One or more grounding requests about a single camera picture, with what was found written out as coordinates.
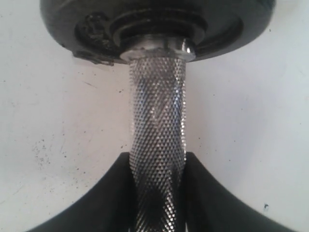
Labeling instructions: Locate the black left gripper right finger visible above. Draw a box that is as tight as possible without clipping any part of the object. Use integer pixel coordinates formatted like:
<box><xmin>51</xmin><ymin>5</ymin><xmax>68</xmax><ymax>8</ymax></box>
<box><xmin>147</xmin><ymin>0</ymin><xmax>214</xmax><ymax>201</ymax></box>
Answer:
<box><xmin>183</xmin><ymin>152</ymin><xmax>290</xmax><ymax>232</ymax></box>

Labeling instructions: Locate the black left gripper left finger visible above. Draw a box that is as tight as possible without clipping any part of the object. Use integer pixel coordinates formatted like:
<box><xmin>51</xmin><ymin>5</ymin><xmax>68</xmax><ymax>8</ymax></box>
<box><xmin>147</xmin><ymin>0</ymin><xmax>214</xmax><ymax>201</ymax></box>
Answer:
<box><xmin>32</xmin><ymin>152</ymin><xmax>134</xmax><ymax>232</ymax></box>

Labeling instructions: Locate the chrome threaded dumbbell bar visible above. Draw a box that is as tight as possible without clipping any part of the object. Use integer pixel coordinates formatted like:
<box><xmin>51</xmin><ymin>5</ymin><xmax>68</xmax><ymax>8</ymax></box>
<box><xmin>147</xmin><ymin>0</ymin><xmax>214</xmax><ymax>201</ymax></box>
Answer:
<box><xmin>121</xmin><ymin>34</ymin><xmax>196</xmax><ymax>232</ymax></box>

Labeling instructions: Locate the black plate with chrome nut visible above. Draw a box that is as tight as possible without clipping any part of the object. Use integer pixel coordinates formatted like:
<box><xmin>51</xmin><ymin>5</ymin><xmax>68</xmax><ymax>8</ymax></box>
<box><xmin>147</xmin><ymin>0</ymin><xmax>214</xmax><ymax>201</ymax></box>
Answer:
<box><xmin>40</xmin><ymin>0</ymin><xmax>276</xmax><ymax>65</ymax></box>

